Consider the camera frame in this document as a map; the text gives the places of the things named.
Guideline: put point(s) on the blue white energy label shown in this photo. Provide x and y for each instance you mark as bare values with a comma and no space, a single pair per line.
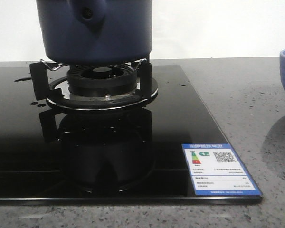
216,170

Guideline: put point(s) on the black gas burner head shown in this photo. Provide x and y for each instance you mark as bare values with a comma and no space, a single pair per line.
98,81

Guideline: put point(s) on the black glass stove top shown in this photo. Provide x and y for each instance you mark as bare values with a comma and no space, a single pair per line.
114,157

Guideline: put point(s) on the dark blue cooking pot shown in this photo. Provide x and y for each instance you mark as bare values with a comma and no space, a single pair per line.
83,32

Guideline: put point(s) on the black pot support grate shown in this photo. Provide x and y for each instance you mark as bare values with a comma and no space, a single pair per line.
58,89

